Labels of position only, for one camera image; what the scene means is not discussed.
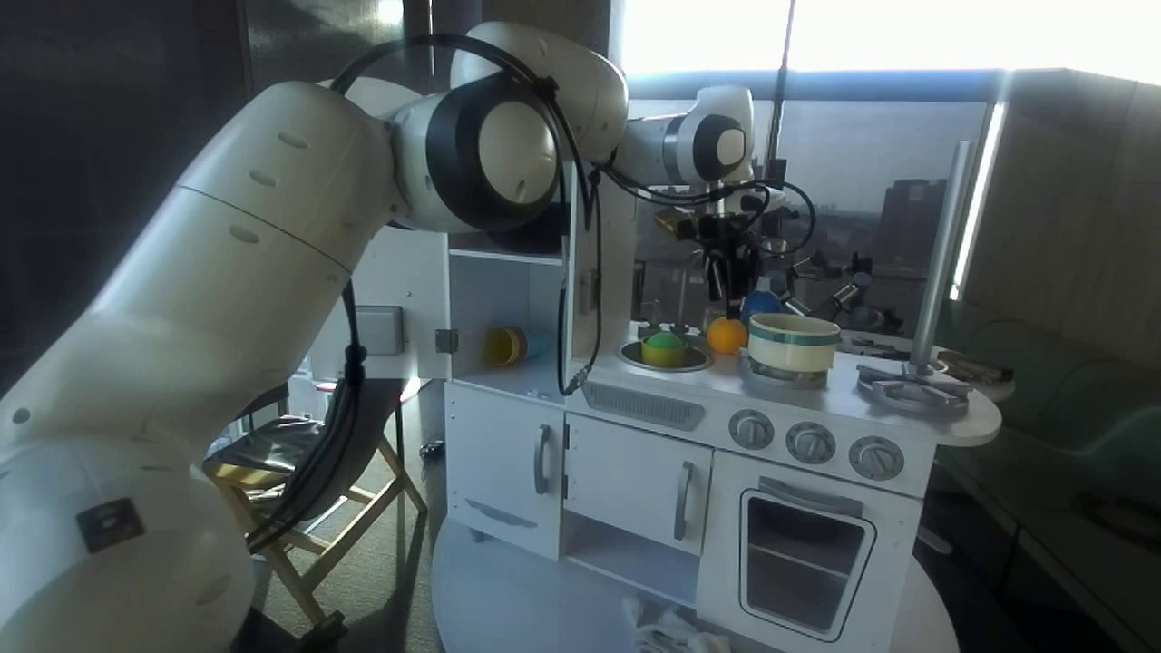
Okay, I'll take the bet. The orange plushie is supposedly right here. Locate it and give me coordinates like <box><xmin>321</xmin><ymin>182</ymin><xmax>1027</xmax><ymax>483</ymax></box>
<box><xmin>703</xmin><ymin>315</ymin><xmax>752</xmax><ymax>362</ymax></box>

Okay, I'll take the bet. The white toy kitchen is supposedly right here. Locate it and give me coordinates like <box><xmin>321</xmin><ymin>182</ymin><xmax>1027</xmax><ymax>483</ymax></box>
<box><xmin>301</xmin><ymin>157</ymin><xmax>1008</xmax><ymax>653</ymax></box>

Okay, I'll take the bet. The grey stove knob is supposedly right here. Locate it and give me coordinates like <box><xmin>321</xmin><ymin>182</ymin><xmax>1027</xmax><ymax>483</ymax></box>
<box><xmin>784</xmin><ymin>417</ymin><xmax>839</xmax><ymax>468</ymax></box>
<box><xmin>847</xmin><ymin>432</ymin><xmax>907</xmax><ymax>483</ymax></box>
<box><xmin>726</xmin><ymin>405</ymin><xmax>778</xmax><ymax>454</ymax></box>

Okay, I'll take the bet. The black bowl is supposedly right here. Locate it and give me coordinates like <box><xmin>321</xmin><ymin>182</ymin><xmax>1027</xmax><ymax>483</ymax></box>
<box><xmin>451</xmin><ymin>226</ymin><xmax>569</xmax><ymax>258</ymax></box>

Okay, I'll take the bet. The green plushie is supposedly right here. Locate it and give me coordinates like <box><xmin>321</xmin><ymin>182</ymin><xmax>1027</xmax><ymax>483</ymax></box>
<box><xmin>639</xmin><ymin>326</ymin><xmax>688</xmax><ymax>370</ymax></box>

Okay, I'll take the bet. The wooden folding chair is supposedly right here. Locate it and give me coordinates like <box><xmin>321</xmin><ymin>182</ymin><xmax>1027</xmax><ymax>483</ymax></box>
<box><xmin>203</xmin><ymin>374</ymin><xmax>433</xmax><ymax>631</ymax></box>

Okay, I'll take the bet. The silver metal pole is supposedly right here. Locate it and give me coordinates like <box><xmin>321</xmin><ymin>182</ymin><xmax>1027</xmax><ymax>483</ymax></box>
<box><xmin>907</xmin><ymin>137</ymin><xmax>976</xmax><ymax>376</ymax></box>

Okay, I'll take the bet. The black thin pole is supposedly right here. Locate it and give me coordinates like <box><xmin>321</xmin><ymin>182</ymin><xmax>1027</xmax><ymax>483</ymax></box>
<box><xmin>761</xmin><ymin>0</ymin><xmax>804</xmax><ymax>197</ymax></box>

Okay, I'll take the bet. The white oven door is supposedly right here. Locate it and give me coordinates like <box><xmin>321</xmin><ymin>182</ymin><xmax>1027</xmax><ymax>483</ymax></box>
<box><xmin>697</xmin><ymin>449</ymin><xmax>924</xmax><ymax>653</ymax></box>

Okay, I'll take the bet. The white bowl with green stripe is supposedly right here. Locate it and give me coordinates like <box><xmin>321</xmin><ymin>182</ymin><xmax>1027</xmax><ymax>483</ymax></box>
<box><xmin>745</xmin><ymin>308</ymin><xmax>847</xmax><ymax>383</ymax></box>

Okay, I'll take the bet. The yellow toy on shelf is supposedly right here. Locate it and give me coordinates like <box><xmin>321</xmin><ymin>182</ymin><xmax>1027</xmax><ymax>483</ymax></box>
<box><xmin>483</xmin><ymin>324</ymin><xmax>530</xmax><ymax>374</ymax></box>

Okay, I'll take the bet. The grey box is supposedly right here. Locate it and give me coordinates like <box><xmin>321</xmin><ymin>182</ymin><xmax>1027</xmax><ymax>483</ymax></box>
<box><xmin>351</xmin><ymin>302</ymin><xmax>410</xmax><ymax>357</ymax></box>

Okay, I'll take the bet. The white cabinet door with handle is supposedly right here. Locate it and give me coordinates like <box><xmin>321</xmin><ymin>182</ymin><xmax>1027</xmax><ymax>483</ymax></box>
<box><xmin>562</xmin><ymin>408</ymin><xmax>718</xmax><ymax>558</ymax></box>
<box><xmin>448</xmin><ymin>379</ymin><xmax>569</xmax><ymax>561</ymax></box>

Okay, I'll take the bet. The thick black cable bundle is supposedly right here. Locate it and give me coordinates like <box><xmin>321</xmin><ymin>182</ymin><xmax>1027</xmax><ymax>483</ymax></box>
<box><xmin>248</xmin><ymin>281</ymin><xmax>375</xmax><ymax>556</ymax></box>

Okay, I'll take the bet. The thin black cable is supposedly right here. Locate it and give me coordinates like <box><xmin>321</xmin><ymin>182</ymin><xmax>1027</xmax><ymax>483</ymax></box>
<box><xmin>323</xmin><ymin>32</ymin><xmax>606</xmax><ymax>400</ymax></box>

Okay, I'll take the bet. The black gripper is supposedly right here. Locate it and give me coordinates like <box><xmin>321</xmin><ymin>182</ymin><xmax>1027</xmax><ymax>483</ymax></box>
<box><xmin>703</xmin><ymin>214</ymin><xmax>757</xmax><ymax>324</ymax></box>

